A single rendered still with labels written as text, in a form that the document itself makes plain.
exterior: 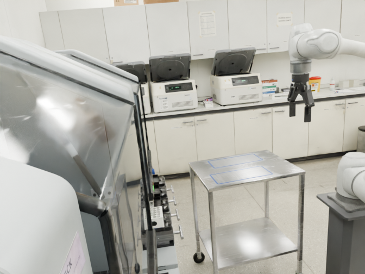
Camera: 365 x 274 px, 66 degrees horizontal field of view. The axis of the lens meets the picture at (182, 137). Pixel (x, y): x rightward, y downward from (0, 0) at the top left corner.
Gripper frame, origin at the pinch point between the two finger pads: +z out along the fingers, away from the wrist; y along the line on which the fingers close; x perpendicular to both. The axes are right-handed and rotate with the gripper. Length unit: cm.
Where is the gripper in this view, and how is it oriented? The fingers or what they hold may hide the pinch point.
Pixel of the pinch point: (299, 117)
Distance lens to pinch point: 144.5
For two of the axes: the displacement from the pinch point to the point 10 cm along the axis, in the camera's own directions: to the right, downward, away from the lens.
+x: -9.9, 1.2, -1.0
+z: 0.9, 9.6, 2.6
